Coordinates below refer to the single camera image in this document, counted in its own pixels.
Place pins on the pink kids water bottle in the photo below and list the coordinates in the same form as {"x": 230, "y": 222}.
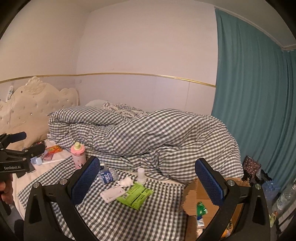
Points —
{"x": 78, "y": 155}

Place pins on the grey gingham bed sheet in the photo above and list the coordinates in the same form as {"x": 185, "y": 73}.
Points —
{"x": 159, "y": 218}

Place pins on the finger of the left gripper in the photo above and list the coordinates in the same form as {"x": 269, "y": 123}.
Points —
{"x": 28, "y": 153}
{"x": 7, "y": 139}

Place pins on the red orange snack packet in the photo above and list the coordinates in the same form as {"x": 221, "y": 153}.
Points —
{"x": 53, "y": 149}

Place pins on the green wet wipes pack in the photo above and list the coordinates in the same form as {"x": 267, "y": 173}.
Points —
{"x": 135, "y": 196}

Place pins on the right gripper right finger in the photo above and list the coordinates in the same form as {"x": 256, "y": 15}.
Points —
{"x": 252, "y": 222}

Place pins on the green slipper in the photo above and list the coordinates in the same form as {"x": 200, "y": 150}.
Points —
{"x": 272, "y": 218}

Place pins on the pink flat packet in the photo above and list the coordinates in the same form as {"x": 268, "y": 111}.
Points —
{"x": 46, "y": 156}

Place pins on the teal curtain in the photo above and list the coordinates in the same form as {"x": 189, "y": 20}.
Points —
{"x": 255, "y": 95}

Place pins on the white rectangular plastic case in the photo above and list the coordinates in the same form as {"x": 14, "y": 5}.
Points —
{"x": 112, "y": 193}

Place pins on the grey gingham duvet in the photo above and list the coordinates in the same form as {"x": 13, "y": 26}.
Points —
{"x": 165, "y": 142}

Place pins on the small plastic water bottle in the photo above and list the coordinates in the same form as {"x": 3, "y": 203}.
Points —
{"x": 108, "y": 175}

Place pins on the small white plush toy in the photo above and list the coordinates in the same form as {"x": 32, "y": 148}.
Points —
{"x": 126, "y": 182}

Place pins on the person's left hand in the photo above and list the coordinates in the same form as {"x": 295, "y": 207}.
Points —
{"x": 6, "y": 189}

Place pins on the light blue small bottle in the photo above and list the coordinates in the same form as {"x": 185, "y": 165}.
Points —
{"x": 37, "y": 161}

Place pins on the cream tufted headboard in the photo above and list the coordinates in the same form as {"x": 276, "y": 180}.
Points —
{"x": 29, "y": 107}

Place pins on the green medicine sachet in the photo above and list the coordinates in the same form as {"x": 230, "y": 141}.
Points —
{"x": 201, "y": 209}

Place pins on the small blue white box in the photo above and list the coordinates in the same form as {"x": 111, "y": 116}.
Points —
{"x": 200, "y": 222}

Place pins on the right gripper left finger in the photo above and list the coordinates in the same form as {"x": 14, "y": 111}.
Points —
{"x": 40, "y": 220}

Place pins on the large clear water bottle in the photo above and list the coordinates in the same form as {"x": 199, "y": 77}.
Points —
{"x": 284, "y": 199}

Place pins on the brown cardboard box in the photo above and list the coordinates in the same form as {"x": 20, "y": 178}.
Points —
{"x": 195, "y": 193}

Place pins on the white spray bottle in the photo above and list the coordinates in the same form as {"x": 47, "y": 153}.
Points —
{"x": 141, "y": 177}

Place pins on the dark floral bag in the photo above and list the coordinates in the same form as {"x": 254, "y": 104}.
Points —
{"x": 250, "y": 168}

